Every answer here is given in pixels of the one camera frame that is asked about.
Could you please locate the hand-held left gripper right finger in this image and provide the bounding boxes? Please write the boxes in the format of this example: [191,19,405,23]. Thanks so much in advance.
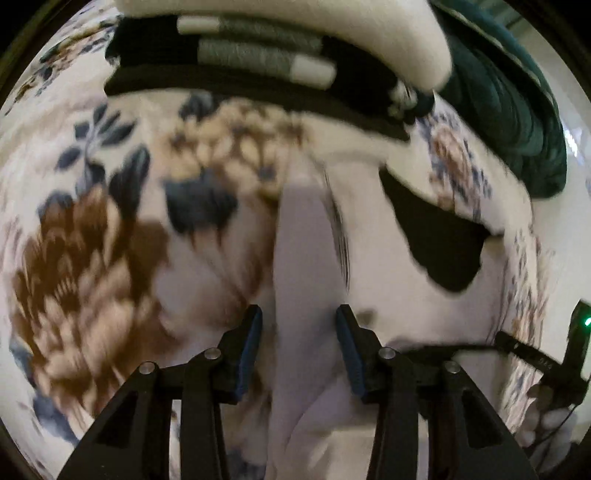
[335,305,539,480]

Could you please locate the black cloth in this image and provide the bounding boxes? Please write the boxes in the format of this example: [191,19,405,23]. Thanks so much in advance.
[379,167,488,294]

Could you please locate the cream fleece cloth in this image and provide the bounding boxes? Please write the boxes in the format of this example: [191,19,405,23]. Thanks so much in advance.
[115,0,453,89]

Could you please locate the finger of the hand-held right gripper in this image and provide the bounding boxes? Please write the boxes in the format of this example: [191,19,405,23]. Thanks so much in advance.
[495,330,570,372]

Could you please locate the dark green quilt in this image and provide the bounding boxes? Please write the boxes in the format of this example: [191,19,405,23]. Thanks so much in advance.
[427,0,568,199]

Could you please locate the person's right hand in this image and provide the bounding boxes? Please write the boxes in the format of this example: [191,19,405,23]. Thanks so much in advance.
[517,383,578,462]

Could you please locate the grey and white folded sock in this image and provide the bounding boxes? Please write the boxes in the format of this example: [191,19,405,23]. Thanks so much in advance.
[198,39,337,88]
[177,15,324,52]

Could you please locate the black folded garment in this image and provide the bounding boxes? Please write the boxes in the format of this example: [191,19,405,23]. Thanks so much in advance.
[104,16,437,141]

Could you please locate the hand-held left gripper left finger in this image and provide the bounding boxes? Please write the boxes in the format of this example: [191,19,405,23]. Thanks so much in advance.
[58,305,263,480]

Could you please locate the white small garment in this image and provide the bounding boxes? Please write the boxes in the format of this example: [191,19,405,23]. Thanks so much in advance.
[270,150,515,480]

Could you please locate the floral printed blanket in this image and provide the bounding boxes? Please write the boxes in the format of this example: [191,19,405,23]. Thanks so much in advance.
[0,0,561,480]

